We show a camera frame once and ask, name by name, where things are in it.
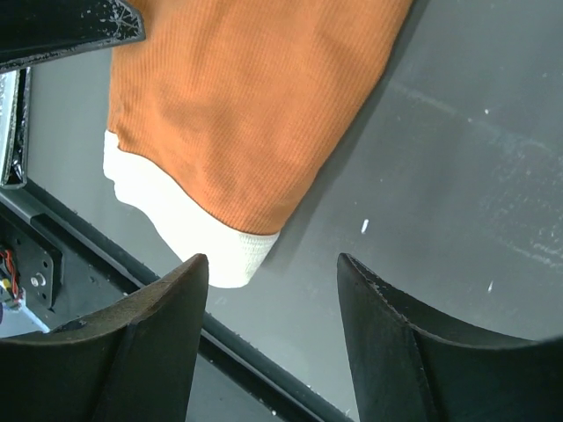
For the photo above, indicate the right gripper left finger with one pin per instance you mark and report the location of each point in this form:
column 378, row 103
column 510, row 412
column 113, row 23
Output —
column 132, row 361

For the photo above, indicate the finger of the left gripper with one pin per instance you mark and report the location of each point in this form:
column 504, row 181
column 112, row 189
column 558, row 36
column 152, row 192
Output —
column 37, row 31

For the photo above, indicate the orange underwear white waistband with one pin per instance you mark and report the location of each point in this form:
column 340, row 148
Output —
column 220, row 120

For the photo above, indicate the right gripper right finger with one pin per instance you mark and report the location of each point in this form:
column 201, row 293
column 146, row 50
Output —
column 412, row 362

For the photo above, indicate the grey tablet frame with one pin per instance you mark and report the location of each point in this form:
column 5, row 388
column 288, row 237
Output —
column 15, row 101

